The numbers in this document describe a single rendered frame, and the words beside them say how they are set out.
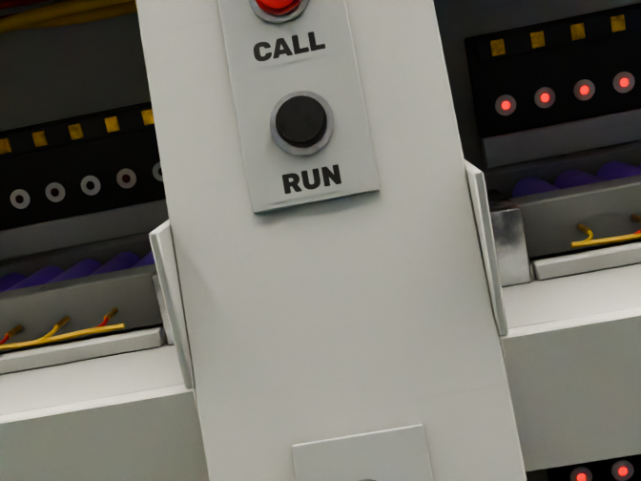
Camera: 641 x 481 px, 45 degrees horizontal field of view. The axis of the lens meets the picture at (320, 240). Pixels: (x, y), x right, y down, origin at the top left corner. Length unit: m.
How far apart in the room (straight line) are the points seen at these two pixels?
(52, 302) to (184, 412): 0.10
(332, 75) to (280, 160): 0.03
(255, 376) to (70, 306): 0.11
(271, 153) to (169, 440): 0.10
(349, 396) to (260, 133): 0.09
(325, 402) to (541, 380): 0.07
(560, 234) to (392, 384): 0.11
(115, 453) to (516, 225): 0.16
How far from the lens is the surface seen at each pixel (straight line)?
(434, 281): 0.24
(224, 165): 0.25
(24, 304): 0.34
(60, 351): 0.31
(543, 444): 0.26
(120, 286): 0.33
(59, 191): 0.45
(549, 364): 0.25
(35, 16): 0.44
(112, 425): 0.26
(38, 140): 0.45
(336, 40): 0.25
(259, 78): 0.25
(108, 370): 0.29
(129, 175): 0.44
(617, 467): 0.43
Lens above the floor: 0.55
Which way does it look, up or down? 6 degrees up
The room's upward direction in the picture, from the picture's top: 10 degrees counter-clockwise
